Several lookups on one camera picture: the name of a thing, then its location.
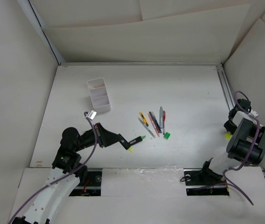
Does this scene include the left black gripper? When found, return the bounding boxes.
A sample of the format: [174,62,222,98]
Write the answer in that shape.
[74,122,123,151]

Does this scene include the yellow highlighter cap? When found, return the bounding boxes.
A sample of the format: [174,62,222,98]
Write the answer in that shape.
[225,133,232,140]

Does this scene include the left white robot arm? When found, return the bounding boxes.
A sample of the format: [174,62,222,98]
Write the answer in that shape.
[9,123,131,224]

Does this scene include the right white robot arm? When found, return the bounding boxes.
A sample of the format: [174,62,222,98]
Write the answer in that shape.
[223,98,265,166]

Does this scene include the black green highlighter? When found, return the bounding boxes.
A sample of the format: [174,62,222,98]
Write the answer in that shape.
[129,136,145,145]

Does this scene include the clear green pen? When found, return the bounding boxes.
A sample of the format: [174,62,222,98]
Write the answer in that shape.
[138,118,155,138]

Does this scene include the yellow utility knife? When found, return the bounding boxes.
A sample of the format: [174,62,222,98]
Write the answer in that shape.
[139,112,149,127]

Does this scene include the clear pink pen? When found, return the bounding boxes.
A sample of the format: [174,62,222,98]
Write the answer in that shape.
[148,113,160,137]

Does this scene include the black blue pen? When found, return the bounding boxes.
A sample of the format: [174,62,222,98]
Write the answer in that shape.
[149,112,162,133]

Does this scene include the green highlighter cap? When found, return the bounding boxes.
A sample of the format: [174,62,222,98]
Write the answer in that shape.
[164,132,170,140]

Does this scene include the light blue mechanical pencil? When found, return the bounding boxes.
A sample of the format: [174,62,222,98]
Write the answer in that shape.
[159,106,164,129]

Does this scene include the clear red pen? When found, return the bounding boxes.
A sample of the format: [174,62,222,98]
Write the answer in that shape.
[163,111,166,135]

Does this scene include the white three-compartment organizer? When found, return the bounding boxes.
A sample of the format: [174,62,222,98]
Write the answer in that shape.
[87,78,111,113]

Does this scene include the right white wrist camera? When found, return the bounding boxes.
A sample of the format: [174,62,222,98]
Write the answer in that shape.
[237,98,259,119]

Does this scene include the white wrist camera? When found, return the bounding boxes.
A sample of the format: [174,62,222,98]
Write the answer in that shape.
[237,98,259,119]
[85,110,97,120]

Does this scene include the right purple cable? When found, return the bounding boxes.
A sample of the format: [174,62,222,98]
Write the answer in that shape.
[222,91,261,206]

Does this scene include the purple cable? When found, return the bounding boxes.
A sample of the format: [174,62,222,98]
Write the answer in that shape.
[222,91,261,206]
[7,111,99,224]

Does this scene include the aluminium rail right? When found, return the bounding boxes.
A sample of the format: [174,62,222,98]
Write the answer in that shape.
[216,63,235,110]

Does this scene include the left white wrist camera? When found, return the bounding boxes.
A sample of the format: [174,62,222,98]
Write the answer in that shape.
[85,110,97,120]

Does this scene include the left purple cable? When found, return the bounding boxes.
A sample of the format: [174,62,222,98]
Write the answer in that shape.
[7,111,99,224]

